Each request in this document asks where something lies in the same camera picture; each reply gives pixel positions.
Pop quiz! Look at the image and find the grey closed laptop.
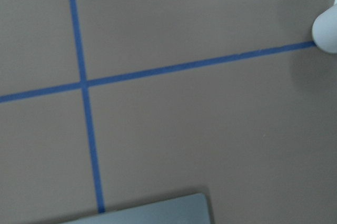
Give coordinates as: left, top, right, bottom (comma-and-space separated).
71, 193, 212, 224

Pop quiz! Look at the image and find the white plastic cup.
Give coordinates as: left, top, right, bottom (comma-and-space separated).
312, 0, 336, 54

